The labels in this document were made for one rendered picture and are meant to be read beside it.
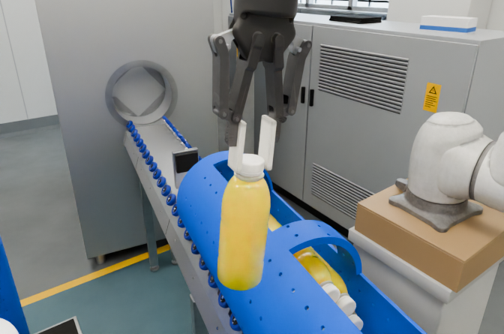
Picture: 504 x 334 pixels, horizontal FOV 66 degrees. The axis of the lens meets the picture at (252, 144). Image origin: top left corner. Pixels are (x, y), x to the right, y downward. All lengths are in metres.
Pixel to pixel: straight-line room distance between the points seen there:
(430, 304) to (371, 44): 1.57
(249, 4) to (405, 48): 1.83
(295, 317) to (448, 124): 0.62
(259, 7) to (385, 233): 0.83
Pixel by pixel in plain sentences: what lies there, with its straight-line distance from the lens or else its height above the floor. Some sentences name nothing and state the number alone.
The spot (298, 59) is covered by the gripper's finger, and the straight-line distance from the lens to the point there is 0.50.
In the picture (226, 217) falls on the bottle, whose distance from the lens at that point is 0.54.
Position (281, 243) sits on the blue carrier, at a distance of 0.76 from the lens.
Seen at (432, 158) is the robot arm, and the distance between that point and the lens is 1.07.
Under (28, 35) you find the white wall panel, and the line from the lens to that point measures 5.31.
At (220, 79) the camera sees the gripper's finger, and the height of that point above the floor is 1.58.
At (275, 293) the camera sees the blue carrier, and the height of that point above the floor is 1.19.
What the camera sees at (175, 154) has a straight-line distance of 1.51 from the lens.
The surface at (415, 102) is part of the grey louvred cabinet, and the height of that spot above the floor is 1.10.
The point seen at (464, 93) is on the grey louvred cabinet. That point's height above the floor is 1.20.
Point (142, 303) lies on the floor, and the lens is 2.46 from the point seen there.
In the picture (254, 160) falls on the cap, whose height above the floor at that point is 1.46.
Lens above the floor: 1.68
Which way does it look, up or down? 23 degrees down
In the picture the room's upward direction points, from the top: straight up
